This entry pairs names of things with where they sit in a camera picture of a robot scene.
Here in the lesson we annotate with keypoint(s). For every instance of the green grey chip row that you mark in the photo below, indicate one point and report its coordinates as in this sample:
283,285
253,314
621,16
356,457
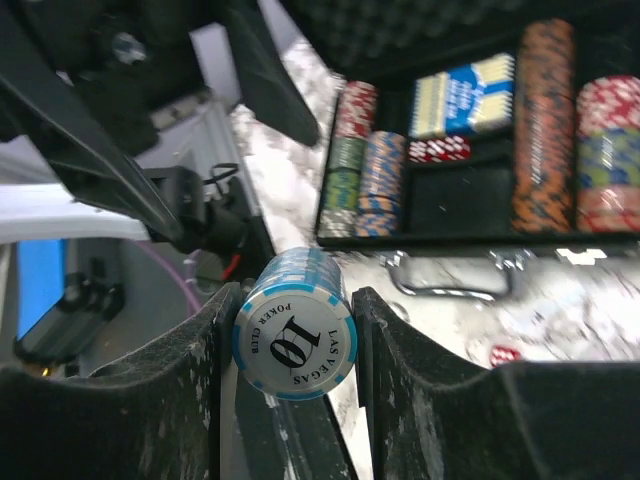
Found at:
352,126

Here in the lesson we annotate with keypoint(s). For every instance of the blue playing card deck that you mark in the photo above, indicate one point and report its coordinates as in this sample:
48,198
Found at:
473,98

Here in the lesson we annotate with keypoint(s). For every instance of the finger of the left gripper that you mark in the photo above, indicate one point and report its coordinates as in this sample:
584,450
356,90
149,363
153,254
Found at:
40,105
266,87

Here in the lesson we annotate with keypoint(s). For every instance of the red green chip row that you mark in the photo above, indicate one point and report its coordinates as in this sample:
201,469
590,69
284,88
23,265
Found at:
608,155

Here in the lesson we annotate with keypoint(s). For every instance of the black foam-lined poker case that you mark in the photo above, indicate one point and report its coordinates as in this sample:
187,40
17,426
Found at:
508,128

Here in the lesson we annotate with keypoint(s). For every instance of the light blue poker chip stack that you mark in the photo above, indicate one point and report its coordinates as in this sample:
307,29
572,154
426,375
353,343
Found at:
295,338

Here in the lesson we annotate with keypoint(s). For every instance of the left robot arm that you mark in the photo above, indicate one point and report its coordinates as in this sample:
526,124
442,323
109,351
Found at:
82,80

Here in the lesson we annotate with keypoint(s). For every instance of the red die lower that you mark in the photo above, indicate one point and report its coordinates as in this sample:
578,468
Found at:
501,354

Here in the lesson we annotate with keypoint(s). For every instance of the orange black chip row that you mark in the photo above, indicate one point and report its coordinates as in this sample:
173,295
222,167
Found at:
544,128

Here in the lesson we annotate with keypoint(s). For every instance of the blue tan chip row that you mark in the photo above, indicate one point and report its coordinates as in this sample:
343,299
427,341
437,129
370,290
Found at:
381,185

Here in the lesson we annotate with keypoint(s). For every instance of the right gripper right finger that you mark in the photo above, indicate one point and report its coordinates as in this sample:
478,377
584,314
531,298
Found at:
434,415

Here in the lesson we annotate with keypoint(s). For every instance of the red dice in case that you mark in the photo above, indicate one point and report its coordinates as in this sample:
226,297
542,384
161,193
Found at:
439,150

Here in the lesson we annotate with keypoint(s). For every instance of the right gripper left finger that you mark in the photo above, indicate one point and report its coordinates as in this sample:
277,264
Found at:
163,411

